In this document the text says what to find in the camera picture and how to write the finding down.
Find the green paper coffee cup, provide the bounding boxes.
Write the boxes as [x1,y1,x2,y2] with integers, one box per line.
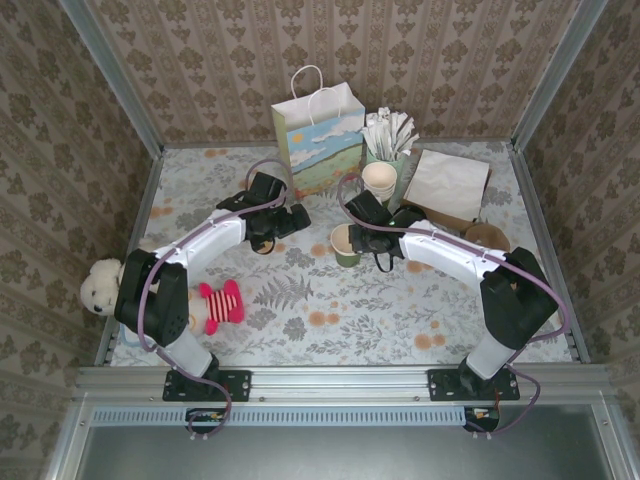
[330,222,367,269]

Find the landscape print paper bag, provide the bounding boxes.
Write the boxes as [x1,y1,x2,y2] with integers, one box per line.
[271,64,367,199]

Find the blue rimmed wipes pack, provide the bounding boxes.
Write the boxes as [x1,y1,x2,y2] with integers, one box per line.
[118,323,147,350]

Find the stacked green paper cups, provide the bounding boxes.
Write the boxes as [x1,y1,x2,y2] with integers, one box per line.
[361,161,399,204]

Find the green straw holder cup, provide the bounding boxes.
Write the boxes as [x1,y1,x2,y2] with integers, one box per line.
[364,142,407,204]

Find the white teddy bear striped shirt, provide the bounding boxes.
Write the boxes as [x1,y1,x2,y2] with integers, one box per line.
[79,257,247,337]

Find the grey metal panel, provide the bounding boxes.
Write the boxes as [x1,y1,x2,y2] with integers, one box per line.
[74,404,617,480]

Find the black right camera cable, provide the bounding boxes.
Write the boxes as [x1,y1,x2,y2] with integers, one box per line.
[373,248,403,274]

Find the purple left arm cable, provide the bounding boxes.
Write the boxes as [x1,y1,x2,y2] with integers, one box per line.
[137,158,294,444]

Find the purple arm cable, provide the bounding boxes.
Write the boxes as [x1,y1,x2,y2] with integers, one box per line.
[137,158,294,444]
[335,173,572,444]

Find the aluminium enclosure frame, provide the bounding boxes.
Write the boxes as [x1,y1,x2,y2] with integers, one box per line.
[42,0,614,480]

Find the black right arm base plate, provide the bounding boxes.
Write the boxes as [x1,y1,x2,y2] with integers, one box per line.
[427,368,521,403]

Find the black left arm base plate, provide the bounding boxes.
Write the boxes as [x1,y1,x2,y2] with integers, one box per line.
[162,368,253,403]

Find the white slotted cable duct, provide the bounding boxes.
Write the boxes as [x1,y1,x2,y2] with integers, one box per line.
[92,405,464,428]

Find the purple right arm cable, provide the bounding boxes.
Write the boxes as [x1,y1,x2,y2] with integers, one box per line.
[335,173,572,444]

